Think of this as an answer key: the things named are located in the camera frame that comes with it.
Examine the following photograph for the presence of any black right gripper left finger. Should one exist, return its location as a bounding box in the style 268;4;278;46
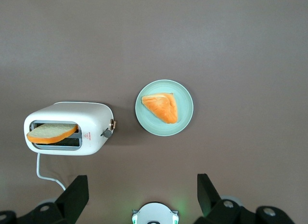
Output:
0;175;90;224

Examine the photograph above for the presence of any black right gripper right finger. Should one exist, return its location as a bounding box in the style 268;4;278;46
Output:
193;173;296;224

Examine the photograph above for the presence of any white two-slot toaster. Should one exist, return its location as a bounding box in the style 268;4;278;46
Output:
23;101;118;156

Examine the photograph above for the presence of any toast slice with orange crust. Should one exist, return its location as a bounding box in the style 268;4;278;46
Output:
26;123;79;145

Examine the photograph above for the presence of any pale green round plate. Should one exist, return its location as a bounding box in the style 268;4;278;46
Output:
135;79;194;137

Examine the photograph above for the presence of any triangular orange bread piece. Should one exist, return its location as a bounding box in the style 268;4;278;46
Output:
141;92;179;125

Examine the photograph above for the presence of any white toaster power cable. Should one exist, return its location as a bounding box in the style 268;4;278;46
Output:
36;153;67;191

